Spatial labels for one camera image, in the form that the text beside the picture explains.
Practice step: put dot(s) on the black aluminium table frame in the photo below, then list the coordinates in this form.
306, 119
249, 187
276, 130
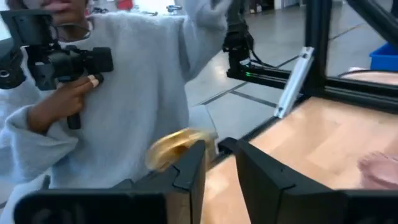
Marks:
317, 31

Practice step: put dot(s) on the tall brass candlestick holder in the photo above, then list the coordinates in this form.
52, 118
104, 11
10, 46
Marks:
168, 149

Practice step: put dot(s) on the person's hand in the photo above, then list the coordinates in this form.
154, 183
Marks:
59, 102

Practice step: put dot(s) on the black edge clamp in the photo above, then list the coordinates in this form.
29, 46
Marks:
227, 144

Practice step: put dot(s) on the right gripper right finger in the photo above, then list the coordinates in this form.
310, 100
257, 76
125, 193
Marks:
311, 208

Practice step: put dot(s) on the black handheld camera gimbal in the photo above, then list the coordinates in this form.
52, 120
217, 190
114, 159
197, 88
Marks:
62, 65

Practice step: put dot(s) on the person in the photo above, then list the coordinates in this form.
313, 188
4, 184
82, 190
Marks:
140, 93

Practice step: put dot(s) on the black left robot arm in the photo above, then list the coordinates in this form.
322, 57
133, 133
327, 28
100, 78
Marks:
237, 37

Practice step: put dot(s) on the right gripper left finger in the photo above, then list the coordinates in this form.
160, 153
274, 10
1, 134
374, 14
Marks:
93, 208

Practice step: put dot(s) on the blue plastic bin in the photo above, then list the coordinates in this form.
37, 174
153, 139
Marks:
385, 59

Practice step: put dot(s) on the white metal bracket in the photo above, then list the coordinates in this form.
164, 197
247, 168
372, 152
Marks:
295, 81

